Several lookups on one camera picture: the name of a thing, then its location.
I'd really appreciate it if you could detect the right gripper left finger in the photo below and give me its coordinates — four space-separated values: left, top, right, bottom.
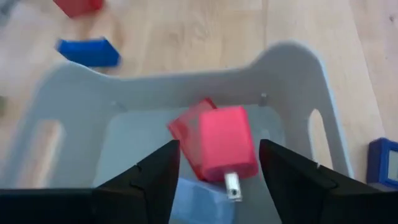
92 139 182 224

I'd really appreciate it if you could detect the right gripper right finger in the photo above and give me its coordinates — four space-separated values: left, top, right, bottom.
259 139 343 224

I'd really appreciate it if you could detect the light blue wall charger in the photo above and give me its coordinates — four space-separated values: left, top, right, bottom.
169 177 237 224

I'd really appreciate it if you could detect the dark blue framed device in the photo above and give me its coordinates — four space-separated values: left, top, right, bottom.
366 137 398 191

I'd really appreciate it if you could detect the pink wall charger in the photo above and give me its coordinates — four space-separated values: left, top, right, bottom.
167 101 259 202

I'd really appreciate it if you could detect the blue rectangular bar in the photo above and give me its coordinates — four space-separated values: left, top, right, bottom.
55 36 122 68

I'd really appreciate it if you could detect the red block with white tip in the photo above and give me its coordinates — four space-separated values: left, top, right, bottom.
52 0 105 19

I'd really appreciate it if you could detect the clear plastic bin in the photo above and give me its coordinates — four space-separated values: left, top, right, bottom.
0 40 355 224

